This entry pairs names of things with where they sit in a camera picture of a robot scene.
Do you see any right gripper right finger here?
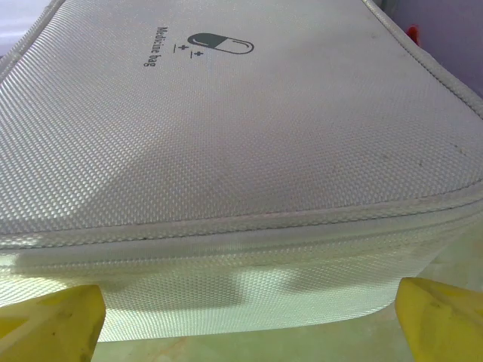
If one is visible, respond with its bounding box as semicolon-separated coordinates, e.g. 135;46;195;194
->
395;277;483;362

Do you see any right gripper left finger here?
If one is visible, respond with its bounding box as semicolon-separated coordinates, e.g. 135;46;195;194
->
0;284;106;362

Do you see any white plastic container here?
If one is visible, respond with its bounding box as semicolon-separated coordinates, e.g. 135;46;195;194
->
0;0;483;344

